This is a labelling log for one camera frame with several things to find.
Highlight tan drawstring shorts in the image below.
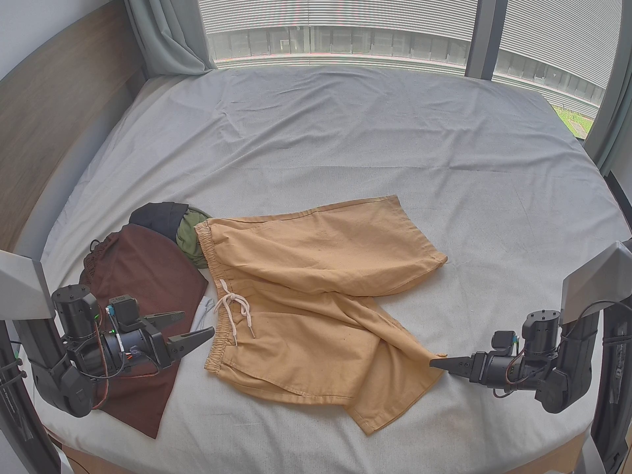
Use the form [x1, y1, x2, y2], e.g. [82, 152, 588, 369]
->
[194, 195, 448, 435]

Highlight window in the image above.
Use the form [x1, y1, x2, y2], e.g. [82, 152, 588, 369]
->
[190, 0, 632, 176]

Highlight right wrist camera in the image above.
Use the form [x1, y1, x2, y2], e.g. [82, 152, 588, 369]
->
[490, 330, 519, 354]

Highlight bed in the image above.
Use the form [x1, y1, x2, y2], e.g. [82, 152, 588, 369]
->
[0, 0, 632, 474]

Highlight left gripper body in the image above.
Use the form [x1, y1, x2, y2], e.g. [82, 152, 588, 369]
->
[106, 318, 173, 370]

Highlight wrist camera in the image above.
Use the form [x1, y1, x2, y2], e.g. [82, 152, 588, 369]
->
[490, 330, 519, 354]
[106, 294, 142, 332]

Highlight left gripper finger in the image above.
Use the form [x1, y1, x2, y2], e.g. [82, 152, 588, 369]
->
[164, 327, 216, 360]
[143, 310, 186, 332]

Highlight green garment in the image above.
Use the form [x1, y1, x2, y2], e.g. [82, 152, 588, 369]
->
[175, 206, 214, 269]

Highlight black garment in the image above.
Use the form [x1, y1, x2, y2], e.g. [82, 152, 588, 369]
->
[129, 202, 191, 241]

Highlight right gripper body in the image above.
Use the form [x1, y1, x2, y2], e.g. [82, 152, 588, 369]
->
[469, 351, 520, 390]

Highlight brown garment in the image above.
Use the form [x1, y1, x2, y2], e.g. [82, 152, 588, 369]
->
[79, 223, 209, 439]

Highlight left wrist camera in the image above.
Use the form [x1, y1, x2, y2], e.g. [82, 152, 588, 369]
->
[106, 294, 142, 332]

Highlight pale blue garment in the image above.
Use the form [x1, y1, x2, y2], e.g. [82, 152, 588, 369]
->
[190, 297, 216, 334]

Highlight blue-green curtain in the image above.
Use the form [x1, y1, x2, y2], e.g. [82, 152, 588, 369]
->
[118, 0, 218, 79]

